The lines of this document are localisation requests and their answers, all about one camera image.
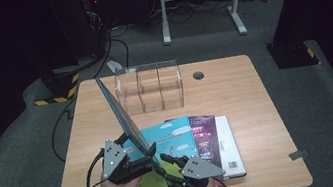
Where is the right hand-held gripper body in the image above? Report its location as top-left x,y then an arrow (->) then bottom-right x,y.
164,150 -> 229,187

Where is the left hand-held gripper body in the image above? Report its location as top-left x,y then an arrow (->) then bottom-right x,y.
96,132 -> 156,187

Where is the dark blue picture book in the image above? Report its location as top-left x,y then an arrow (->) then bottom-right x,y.
94,69 -> 164,177

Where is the colourful illustrated picture book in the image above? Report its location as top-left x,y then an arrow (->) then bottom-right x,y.
112,114 -> 206,187

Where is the dark purple paperback book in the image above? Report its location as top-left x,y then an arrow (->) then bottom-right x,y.
165,111 -> 227,187

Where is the white book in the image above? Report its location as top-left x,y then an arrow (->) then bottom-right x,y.
213,113 -> 248,181

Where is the clear acrylic book rack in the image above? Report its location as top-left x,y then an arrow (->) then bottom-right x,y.
111,58 -> 188,119

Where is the pale floor scrap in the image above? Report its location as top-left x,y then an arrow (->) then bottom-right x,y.
106,58 -> 124,74

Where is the black yellow striped base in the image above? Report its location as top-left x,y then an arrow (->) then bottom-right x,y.
29,65 -> 85,107

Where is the grey table grommet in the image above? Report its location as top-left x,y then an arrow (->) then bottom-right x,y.
192,70 -> 206,82

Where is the black equipment tower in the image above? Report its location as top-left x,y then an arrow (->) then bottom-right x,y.
44,0 -> 116,64

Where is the black base with yellow mark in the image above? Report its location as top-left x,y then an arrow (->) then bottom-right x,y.
266,35 -> 321,73

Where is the left hand-held gripper cable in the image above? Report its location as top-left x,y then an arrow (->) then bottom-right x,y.
79,147 -> 111,187

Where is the thin black floor cable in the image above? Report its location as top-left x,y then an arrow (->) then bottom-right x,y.
44,97 -> 88,165

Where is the looped black cable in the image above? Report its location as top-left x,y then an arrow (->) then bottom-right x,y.
108,35 -> 133,69

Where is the black cable bundle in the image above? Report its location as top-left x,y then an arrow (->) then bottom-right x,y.
147,0 -> 234,29

